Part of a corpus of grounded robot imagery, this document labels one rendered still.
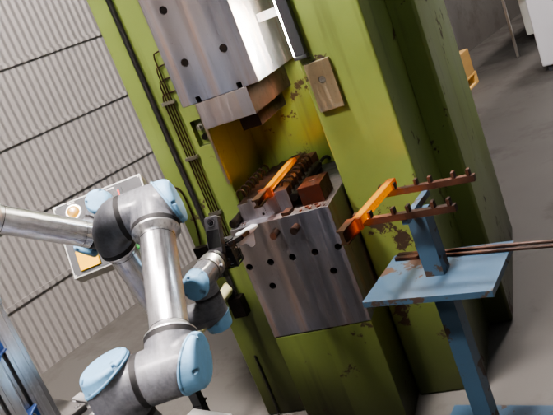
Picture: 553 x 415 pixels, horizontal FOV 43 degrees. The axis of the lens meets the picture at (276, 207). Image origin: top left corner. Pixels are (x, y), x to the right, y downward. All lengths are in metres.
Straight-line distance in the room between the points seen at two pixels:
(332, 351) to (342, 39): 1.09
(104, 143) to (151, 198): 3.43
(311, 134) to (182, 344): 1.56
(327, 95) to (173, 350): 1.22
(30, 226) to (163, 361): 0.63
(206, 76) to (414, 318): 1.16
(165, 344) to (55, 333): 3.35
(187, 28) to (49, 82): 2.66
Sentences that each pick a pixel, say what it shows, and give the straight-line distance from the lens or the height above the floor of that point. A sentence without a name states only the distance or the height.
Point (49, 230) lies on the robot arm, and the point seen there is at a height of 1.26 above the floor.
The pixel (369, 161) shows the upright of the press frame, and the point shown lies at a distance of 2.44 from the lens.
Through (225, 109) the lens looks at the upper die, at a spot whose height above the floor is 1.32.
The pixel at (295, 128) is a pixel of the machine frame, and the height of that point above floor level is 1.09.
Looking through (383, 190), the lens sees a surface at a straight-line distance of 2.17.
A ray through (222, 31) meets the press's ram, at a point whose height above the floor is 1.55.
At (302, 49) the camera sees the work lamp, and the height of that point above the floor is 1.41.
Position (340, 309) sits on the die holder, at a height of 0.53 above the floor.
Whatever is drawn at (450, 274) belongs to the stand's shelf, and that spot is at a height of 0.67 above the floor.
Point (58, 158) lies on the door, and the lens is 4.86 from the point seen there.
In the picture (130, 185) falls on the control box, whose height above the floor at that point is 1.17.
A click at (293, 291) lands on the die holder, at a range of 2.49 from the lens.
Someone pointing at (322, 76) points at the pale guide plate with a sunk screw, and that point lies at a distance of 2.38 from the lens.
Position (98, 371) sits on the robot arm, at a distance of 1.48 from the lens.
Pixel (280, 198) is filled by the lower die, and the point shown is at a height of 0.96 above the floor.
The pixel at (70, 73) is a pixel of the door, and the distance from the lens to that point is 5.04.
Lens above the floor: 1.59
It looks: 16 degrees down
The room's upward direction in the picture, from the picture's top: 22 degrees counter-clockwise
